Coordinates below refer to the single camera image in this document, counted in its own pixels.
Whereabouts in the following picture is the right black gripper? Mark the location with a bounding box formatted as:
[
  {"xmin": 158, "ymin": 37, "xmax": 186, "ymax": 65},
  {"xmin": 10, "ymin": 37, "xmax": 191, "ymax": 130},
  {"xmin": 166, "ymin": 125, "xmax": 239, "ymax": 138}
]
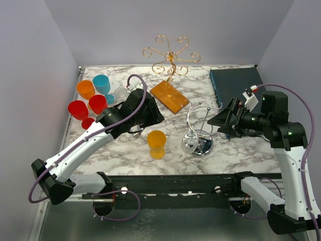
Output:
[{"xmin": 208, "ymin": 96, "xmax": 271, "ymax": 138}]

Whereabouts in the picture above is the yellow wine glass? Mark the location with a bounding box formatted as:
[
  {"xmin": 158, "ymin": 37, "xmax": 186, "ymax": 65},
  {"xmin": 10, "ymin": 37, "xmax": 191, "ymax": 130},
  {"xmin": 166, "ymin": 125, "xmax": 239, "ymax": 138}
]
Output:
[{"xmin": 147, "ymin": 131, "xmax": 167, "ymax": 159}]

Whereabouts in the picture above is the clear wine glass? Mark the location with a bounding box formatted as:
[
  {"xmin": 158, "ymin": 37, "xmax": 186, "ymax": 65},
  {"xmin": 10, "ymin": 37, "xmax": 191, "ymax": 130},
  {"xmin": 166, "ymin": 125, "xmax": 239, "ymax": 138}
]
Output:
[{"xmin": 114, "ymin": 87, "xmax": 128, "ymax": 100}]

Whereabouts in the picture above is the red wine glass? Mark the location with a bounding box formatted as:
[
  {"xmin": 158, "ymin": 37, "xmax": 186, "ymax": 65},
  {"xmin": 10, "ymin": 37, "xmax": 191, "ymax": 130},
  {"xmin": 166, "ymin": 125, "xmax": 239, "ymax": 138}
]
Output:
[
  {"xmin": 68, "ymin": 100, "xmax": 94, "ymax": 130},
  {"xmin": 89, "ymin": 95, "xmax": 108, "ymax": 115}
]

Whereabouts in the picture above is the orange wine glass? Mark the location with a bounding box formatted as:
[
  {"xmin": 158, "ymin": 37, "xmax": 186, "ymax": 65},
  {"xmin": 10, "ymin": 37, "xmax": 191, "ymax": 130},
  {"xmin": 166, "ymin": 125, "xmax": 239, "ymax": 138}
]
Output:
[{"xmin": 76, "ymin": 80, "xmax": 95, "ymax": 100}]

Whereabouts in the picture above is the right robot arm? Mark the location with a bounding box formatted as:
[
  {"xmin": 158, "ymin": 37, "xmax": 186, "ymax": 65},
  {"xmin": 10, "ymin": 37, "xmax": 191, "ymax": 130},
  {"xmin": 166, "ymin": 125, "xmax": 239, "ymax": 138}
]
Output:
[{"xmin": 207, "ymin": 91, "xmax": 320, "ymax": 234}]

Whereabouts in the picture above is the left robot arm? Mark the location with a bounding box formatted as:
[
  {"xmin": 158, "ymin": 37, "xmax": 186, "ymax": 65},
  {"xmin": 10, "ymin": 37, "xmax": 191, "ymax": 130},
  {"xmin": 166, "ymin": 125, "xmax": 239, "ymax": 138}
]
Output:
[{"xmin": 31, "ymin": 88, "xmax": 164, "ymax": 205}]

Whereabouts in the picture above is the blue wine glass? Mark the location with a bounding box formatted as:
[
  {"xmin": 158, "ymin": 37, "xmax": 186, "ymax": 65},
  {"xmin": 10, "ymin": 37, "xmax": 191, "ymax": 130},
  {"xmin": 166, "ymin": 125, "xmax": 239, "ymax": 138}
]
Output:
[{"xmin": 92, "ymin": 74, "xmax": 115, "ymax": 105}]

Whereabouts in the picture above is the white cylinder fitting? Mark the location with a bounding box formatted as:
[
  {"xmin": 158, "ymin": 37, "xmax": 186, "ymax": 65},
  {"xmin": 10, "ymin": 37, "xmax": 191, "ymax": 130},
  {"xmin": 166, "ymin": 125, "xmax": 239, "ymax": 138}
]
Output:
[{"xmin": 140, "ymin": 132, "xmax": 148, "ymax": 140}]

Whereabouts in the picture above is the gold wire wine glass rack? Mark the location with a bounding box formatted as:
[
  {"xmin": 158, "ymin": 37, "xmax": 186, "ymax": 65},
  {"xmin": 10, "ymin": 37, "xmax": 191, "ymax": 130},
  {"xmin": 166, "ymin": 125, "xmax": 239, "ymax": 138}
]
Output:
[{"xmin": 142, "ymin": 35, "xmax": 201, "ymax": 114}]

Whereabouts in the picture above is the chrome wire glass rack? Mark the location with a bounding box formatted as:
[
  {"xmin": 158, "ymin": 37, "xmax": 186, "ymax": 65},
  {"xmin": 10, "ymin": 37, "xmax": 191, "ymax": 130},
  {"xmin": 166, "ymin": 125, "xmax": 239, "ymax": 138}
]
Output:
[{"xmin": 184, "ymin": 99, "xmax": 222, "ymax": 158}]

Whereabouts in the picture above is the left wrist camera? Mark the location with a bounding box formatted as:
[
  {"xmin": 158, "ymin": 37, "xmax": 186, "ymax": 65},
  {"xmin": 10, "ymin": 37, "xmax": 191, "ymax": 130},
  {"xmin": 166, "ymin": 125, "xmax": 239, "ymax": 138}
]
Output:
[{"xmin": 126, "ymin": 84, "xmax": 143, "ymax": 92}]

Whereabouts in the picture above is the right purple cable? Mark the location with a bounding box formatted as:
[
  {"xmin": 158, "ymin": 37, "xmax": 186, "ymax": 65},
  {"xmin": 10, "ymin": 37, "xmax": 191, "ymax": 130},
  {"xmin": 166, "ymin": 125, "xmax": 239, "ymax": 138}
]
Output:
[{"xmin": 235, "ymin": 84, "xmax": 321, "ymax": 241}]

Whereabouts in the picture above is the aluminium rail frame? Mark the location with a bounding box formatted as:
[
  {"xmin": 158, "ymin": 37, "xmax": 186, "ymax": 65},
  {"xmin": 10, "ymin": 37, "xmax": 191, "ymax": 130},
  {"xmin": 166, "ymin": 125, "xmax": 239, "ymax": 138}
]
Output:
[{"xmin": 27, "ymin": 65, "xmax": 86, "ymax": 241}]

